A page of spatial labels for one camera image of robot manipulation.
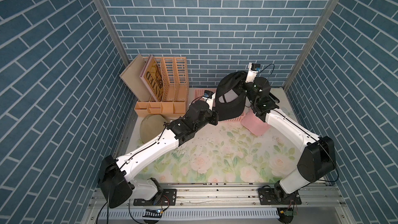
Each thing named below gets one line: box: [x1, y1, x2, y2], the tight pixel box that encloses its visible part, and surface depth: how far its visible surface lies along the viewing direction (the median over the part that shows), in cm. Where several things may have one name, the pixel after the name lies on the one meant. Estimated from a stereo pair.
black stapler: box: [268, 91, 281, 104], surface depth 114 cm
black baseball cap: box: [215, 71, 248, 121], surface depth 80 cm
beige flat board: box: [119, 54, 152, 102], surface depth 96 cm
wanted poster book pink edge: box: [138, 54, 165, 103], surface depth 101 cm
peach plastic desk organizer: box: [134, 56, 190, 118], surface depth 107 cm
